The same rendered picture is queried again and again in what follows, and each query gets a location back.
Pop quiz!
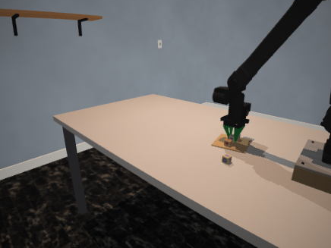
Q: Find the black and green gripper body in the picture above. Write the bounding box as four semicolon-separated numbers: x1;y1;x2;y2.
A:
220;106;249;129

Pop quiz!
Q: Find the tan flat mat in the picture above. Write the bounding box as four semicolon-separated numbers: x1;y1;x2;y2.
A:
211;133;252;153

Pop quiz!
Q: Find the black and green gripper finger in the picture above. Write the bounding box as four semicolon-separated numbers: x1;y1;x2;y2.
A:
223;125;233;138
234;125;245;142

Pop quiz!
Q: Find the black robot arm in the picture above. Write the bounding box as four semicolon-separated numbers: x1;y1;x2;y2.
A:
213;0;331;165

